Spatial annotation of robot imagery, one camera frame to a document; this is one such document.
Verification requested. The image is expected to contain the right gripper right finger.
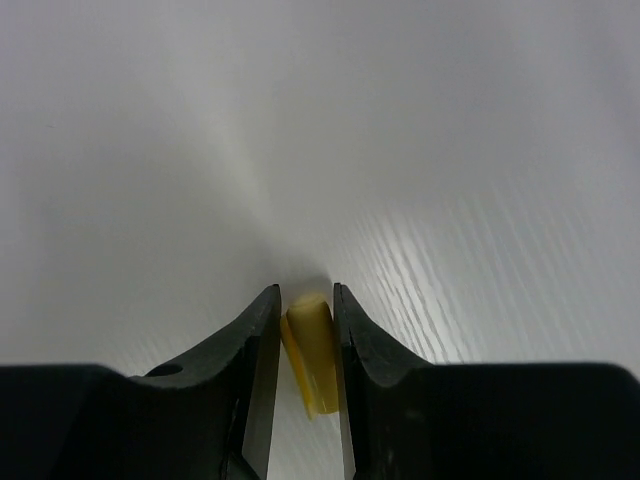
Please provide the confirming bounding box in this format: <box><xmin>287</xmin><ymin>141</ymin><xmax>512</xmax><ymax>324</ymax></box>
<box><xmin>333</xmin><ymin>283</ymin><xmax>433</xmax><ymax>479</ymax></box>

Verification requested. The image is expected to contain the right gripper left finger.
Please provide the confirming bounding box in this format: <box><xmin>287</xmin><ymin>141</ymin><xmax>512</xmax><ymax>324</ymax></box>
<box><xmin>127</xmin><ymin>285</ymin><xmax>281</xmax><ymax>479</ymax></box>

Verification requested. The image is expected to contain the yellow highlighter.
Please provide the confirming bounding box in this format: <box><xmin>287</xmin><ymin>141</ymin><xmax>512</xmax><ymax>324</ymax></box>
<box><xmin>280</xmin><ymin>293</ymin><xmax>339</xmax><ymax>420</ymax></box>

